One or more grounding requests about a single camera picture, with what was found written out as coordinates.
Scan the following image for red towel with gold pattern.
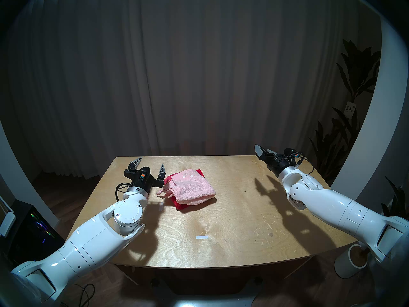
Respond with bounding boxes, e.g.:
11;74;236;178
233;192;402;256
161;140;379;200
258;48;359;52
164;169;218;211

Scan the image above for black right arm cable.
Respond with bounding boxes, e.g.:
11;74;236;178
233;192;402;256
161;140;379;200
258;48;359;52
296;154;316;176

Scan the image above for black floor cables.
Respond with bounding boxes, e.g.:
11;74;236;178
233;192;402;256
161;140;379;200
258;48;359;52
62;282;96;307

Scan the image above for small white box device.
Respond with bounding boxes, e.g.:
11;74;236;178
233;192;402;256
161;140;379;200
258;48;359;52
0;210;17;237

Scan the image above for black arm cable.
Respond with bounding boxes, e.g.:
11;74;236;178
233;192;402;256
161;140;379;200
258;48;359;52
296;154;316;176
115;182;132;202

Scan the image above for grey pleated curtain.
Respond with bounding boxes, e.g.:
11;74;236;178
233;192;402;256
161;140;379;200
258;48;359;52
6;0;381;179

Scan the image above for dark potted plant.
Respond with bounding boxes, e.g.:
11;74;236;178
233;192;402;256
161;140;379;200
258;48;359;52
380;176;409;221

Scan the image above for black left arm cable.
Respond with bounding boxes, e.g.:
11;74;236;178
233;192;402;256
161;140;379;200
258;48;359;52
115;182;132;202

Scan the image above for tall dark leafy plant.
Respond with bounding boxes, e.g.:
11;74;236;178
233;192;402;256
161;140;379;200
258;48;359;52
308;39;382;183

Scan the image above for grey metal pedestal base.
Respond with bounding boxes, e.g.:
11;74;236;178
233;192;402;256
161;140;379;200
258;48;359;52
152;276;266;307

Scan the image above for black computer tower with lights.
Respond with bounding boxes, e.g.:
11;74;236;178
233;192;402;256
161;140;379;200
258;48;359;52
8;199;67;270

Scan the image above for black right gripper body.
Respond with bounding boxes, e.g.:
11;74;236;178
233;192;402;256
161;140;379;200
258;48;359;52
267;152;297;178

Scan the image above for white cylindrical plant pot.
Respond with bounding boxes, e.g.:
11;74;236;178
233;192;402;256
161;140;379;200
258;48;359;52
334;244;370;279

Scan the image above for plain pink towel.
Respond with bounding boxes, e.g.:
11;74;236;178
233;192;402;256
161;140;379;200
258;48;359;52
156;169;217;206

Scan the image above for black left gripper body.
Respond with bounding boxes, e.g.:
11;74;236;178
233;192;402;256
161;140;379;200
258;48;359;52
124;166;165;194

